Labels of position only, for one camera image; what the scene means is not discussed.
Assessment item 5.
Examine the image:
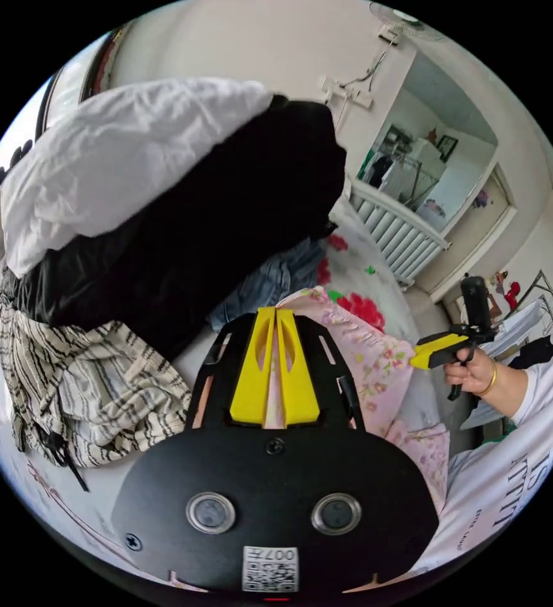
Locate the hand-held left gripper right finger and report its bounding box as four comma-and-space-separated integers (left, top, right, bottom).
276, 309, 321, 424

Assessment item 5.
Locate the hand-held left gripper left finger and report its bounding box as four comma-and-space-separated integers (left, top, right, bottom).
229, 307, 276, 424

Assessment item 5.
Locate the pink floral skirt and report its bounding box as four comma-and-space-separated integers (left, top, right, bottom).
262, 284, 451, 515

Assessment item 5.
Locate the person's right forearm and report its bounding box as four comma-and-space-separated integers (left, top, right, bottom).
475, 360, 530, 420

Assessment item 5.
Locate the bed with floral sheet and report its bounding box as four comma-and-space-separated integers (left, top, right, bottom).
0, 208, 454, 594

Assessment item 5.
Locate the person's right hand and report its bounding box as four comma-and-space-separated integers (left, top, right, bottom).
444, 347, 497, 396

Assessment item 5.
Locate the metal drying rack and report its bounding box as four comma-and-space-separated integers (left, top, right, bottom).
483, 269, 553, 373

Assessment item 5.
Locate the white radiator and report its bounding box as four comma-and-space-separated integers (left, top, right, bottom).
349, 179, 452, 287

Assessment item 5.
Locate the person's body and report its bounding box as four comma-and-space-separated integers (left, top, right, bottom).
411, 337, 553, 575

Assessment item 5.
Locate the pile of clothes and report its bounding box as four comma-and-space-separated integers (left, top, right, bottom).
0, 78, 349, 468

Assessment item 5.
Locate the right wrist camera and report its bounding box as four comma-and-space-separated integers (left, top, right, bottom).
461, 275, 494, 334

